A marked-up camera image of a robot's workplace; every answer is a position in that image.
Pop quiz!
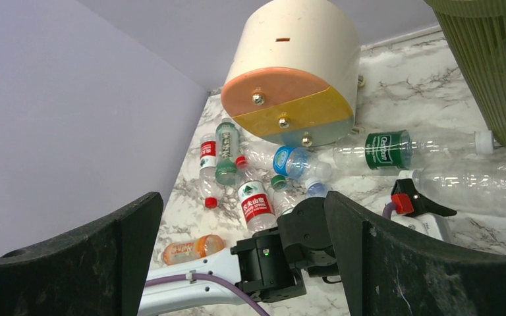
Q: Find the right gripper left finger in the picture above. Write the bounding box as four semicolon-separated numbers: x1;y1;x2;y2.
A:
0;192;163;315

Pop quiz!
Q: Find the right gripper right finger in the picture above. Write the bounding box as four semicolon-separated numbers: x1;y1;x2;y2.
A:
324;192;506;315

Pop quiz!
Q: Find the clear unlabelled bottle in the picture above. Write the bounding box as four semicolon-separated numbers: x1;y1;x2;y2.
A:
398;159;506;217

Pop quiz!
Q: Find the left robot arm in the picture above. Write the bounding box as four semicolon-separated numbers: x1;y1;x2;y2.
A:
138;197;339;315

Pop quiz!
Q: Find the green plastic waste bin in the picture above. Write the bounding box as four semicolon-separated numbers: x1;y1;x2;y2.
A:
426;0;506;147

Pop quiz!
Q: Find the orange label bottle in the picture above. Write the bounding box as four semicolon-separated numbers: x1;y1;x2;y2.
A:
161;234;226;265

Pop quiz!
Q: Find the clear blue tinted bottle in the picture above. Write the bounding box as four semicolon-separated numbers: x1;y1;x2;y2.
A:
304;177;331;199

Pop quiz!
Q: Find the dark green label bottle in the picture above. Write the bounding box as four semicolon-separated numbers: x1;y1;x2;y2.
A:
333;129;496;175

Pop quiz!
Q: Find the green label Nongfu bottle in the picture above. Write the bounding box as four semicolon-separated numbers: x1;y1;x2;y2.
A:
271;174;299;217

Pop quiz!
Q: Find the blue label clear bottle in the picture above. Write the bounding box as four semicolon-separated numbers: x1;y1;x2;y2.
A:
242;145;333;180

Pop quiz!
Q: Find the red label Nongfu bottle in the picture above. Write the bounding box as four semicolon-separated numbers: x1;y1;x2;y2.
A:
235;156;276;232

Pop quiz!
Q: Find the small red label bottle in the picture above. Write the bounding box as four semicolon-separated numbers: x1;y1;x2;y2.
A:
199;133;221;209

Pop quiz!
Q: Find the green tea bottle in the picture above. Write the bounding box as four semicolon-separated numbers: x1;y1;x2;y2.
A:
215;118;239;186

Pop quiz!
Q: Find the cream round drawer cabinet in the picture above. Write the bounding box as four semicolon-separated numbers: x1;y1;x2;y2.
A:
221;0;361;147

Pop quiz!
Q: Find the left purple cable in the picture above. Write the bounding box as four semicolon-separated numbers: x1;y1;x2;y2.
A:
144;202;398;316

